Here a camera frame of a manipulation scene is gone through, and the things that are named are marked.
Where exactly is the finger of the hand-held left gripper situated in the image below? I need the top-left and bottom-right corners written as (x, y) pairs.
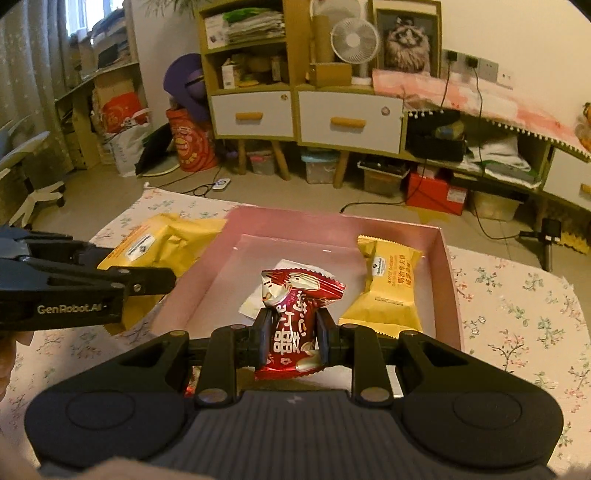
top-left (27, 242), bottom-right (177, 300)

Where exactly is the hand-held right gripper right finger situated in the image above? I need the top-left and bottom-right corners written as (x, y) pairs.
top-left (316, 309), bottom-right (480, 402)

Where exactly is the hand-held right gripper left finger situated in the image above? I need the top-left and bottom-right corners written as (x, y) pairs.
top-left (108, 308), bottom-right (278, 408)

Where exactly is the red snack packet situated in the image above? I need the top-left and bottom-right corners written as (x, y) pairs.
top-left (254, 268), bottom-right (347, 380)

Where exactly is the yellow snack packet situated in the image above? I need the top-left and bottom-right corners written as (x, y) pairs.
top-left (338, 234), bottom-right (424, 336)
top-left (96, 213), bottom-right (228, 334)

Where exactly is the pink cardboard box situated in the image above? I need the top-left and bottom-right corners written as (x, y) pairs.
top-left (150, 205), bottom-right (465, 370)

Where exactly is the white snack packet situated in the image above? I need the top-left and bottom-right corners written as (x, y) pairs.
top-left (240, 265), bottom-right (333, 320)

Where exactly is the round white fan base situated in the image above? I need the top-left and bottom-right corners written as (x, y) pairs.
top-left (141, 159), bottom-right (182, 179)

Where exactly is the red orange printed bag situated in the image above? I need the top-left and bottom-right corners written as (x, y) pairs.
top-left (166, 106), bottom-right (219, 173)

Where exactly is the white bag with red print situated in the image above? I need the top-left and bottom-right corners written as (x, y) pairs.
top-left (100, 91), bottom-right (153, 177)

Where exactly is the white office chair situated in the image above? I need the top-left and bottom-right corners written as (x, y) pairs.
top-left (0, 115), bottom-right (66, 228)

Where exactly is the clear bin with black lid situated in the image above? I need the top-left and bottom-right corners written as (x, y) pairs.
top-left (357, 161), bottom-right (410, 198)

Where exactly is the small clear storage bin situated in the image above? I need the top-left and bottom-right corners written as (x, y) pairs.
top-left (248, 150), bottom-right (279, 176)

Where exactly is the clear bin with blue lid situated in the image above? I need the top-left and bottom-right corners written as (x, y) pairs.
top-left (300, 150), bottom-right (341, 186)

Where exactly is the red cardboard box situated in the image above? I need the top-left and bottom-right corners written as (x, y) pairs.
top-left (406, 171), bottom-right (468, 217)

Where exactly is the purple plush toy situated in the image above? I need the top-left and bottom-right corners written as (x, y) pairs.
top-left (163, 52), bottom-right (212, 124)

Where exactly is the white cabinet drawer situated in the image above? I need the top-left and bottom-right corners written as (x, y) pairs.
top-left (298, 90), bottom-right (404, 155)
top-left (542, 147), bottom-right (591, 214)
top-left (210, 90), bottom-right (295, 138)

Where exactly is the wooden side desk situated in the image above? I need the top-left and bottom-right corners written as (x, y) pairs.
top-left (54, 60), bottom-right (142, 172)

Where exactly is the black box on shelf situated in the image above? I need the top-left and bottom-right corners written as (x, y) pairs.
top-left (408, 115), bottom-right (467, 162)

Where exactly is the yellow wooden shelf cabinet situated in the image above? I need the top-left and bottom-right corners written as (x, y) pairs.
top-left (198, 0), bottom-right (301, 181)

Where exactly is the folded white cloth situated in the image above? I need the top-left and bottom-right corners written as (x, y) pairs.
top-left (464, 138), bottom-right (544, 189)

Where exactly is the patterned curtain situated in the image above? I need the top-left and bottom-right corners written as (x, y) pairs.
top-left (0, 0), bottom-right (63, 137)

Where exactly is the brown cardboard box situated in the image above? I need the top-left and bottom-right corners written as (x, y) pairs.
top-left (308, 62), bottom-right (353, 88)

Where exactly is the yellow foam mat piece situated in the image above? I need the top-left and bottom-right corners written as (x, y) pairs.
top-left (560, 227), bottom-right (591, 256)

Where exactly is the pink cloth runner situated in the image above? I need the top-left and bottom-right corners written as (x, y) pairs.
top-left (372, 69), bottom-right (591, 154)

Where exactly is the stack of papers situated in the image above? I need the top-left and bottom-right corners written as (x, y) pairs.
top-left (225, 8), bottom-right (286, 45)

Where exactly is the cardboard tube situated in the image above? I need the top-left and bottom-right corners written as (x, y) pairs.
top-left (311, 15), bottom-right (334, 64)

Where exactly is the white desk fan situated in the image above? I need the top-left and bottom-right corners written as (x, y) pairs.
top-left (331, 18), bottom-right (380, 86)

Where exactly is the framed cat picture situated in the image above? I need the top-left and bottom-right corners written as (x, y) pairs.
top-left (372, 0), bottom-right (443, 78)

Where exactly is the white fan with large head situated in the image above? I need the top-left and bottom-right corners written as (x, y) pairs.
top-left (309, 0), bottom-right (363, 29)

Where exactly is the orange fruit decoration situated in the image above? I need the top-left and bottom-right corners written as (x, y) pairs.
top-left (574, 102), bottom-right (591, 154)

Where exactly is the black power cable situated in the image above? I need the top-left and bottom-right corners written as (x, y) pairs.
top-left (464, 62), bottom-right (522, 240)
top-left (341, 58), bottom-right (455, 214)

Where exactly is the grey wall socket panel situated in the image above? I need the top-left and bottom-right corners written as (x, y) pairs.
top-left (442, 49), bottom-right (500, 80)

